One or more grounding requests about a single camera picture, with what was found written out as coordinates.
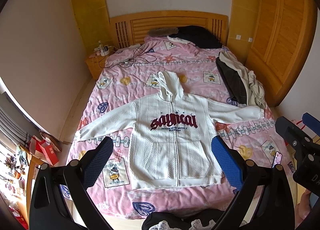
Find white zip hoodie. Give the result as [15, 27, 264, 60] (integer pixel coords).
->
[75, 71, 264, 189]

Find dark and white clothes pile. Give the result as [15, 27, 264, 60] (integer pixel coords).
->
[216, 50, 267, 109]

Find smartphone with pink case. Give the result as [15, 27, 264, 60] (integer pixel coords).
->
[272, 151, 282, 168]

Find wooden shelf rack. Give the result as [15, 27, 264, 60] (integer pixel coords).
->
[1, 144, 42, 229]

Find red gift box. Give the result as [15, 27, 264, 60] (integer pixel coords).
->
[29, 136, 59, 166]

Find wooden wardrobe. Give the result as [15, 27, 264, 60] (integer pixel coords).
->
[246, 0, 317, 107]

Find wooden nightstand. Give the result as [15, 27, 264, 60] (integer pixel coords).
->
[85, 46, 116, 81]

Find pink patterned bedspread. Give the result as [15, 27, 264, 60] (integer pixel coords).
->
[68, 37, 295, 219]

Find white power strip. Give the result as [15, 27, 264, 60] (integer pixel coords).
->
[94, 41, 110, 57]

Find wooden slatted headboard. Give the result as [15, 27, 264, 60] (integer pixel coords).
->
[110, 10, 229, 49]

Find black charging cable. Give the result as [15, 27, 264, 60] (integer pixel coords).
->
[98, 47, 158, 69]

